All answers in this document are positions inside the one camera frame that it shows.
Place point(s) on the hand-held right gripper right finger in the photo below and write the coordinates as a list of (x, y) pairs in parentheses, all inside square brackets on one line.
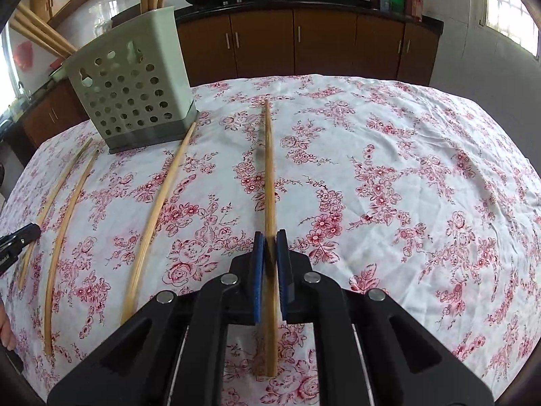
[(285, 279)]

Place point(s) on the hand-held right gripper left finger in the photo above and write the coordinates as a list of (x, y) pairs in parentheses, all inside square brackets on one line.
[(258, 279)]

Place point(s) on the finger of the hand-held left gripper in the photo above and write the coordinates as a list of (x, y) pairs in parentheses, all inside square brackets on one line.
[(23, 233)]

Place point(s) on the green perforated utensil holder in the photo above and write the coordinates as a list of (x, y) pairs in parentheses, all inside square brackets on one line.
[(126, 89)]

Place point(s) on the person's left hand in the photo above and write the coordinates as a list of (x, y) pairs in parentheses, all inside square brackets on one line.
[(5, 325)]

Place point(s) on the pink floral tablecloth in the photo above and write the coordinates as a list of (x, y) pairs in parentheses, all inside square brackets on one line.
[(380, 177)]

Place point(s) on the red plastic bag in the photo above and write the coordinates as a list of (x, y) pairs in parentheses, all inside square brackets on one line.
[(23, 55)]

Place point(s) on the wooden base cabinets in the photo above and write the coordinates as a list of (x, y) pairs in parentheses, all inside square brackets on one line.
[(262, 42)]

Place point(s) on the black kitchen countertop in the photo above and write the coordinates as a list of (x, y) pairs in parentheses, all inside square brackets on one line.
[(296, 2)]

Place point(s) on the blue box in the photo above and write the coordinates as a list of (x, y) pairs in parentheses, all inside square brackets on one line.
[(384, 4)]

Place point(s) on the red carton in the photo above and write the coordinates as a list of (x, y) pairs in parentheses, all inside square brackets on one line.
[(415, 6)]

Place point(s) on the sliding window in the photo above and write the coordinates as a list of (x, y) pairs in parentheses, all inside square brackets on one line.
[(511, 4)]

